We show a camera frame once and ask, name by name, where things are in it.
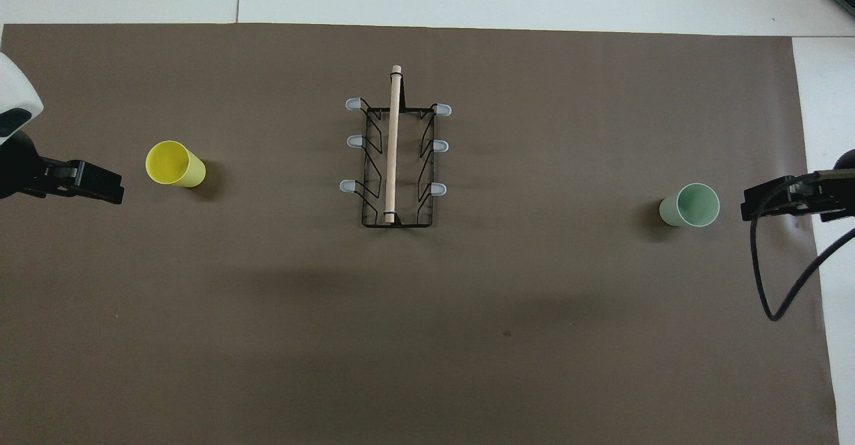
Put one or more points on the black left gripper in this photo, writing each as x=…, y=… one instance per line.
x=23, y=168

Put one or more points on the yellow plastic cup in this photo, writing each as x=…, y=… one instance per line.
x=175, y=163

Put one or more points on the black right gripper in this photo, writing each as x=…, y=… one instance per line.
x=828, y=194

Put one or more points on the pale green plastic cup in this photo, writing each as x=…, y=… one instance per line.
x=695, y=206

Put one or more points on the brown table mat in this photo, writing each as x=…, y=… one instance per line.
x=467, y=331

